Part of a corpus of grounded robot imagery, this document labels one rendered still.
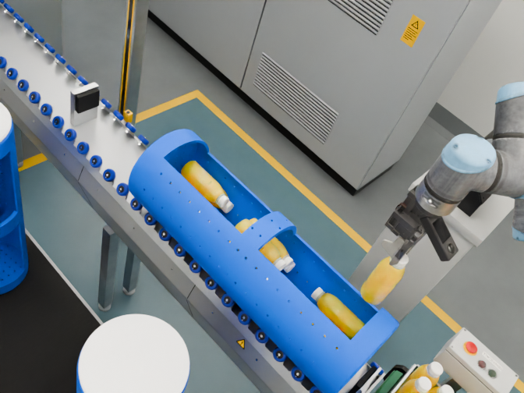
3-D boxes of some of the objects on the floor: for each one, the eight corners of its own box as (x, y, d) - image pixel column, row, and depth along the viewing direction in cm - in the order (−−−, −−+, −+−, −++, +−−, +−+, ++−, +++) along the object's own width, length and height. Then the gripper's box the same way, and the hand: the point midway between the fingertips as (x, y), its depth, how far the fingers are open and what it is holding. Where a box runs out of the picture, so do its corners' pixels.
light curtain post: (118, 202, 298) (151, -130, 173) (125, 209, 296) (164, -122, 171) (109, 207, 294) (136, -130, 170) (116, 214, 292) (148, -120, 168)
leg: (129, 283, 268) (141, 204, 222) (137, 291, 266) (150, 214, 220) (120, 289, 265) (130, 210, 219) (127, 297, 263) (139, 220, 217)
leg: (106, 298, 260) (113, 220, 214) (113, 306, 258) (122, 229, 212) (95, 305, 256) (100, 226, 210) (103, 313, 254) (109, 236, 208)
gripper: (427, 175, 122) (387, 231, 138) (401, 197, 115) (362, 253, 131) (458, 200, 120) (414, 253, 135) (433, 224, 113) (389, 277, 128)
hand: (400, 258), depth 131 cm, fingers closed on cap, 4 cm apart
